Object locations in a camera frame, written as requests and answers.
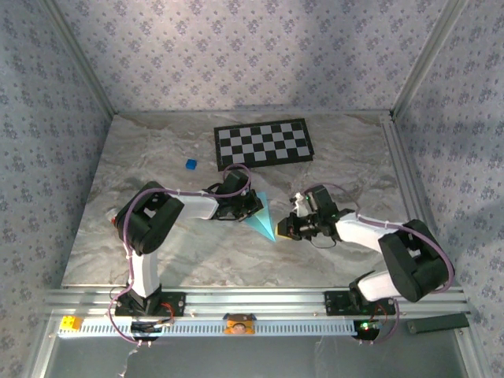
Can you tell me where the light blue paper sheet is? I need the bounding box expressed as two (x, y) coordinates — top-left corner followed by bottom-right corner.
(243, 191), (276, 242)

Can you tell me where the black white checkerboard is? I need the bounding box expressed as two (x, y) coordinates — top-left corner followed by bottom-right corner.
(213, 117), (315, 172)

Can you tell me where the orange cartoon face toy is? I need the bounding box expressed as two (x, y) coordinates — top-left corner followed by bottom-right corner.
(223, 313), (257, 336)

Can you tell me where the black controller board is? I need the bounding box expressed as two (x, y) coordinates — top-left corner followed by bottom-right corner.
(130, 321), (175, 340)
(353, 319), (382, 340)

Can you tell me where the flat black bar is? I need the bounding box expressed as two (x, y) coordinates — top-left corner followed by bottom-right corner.
(406, 313), (470, 335)

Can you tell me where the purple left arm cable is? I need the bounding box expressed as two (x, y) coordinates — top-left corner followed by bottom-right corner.
(108, 163), (253, 347)

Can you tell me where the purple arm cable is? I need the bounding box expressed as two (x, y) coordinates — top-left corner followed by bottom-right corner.
(108, 163), (253, 347)
(302, 183), (456, 347)

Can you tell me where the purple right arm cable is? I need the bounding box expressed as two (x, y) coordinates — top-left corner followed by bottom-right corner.
(302, 183), (456, 347)

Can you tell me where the aluminium mounting rail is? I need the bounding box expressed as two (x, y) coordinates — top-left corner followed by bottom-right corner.
(43, 287), (472, 320)

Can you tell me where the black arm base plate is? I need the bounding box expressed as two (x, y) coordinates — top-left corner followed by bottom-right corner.
(113, 291), (187, 317)
(324, 290), (397, 317)

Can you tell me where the white slotted cable duct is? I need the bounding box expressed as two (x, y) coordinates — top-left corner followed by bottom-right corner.
(57, 317), (355, 338)

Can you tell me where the aluminium side rail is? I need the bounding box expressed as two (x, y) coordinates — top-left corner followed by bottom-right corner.
(380, 116), (450, 287)

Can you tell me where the aluminium corner post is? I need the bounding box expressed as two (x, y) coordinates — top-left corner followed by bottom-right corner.
(39, 0), (119, 117)
(391, 0), (469, 119)

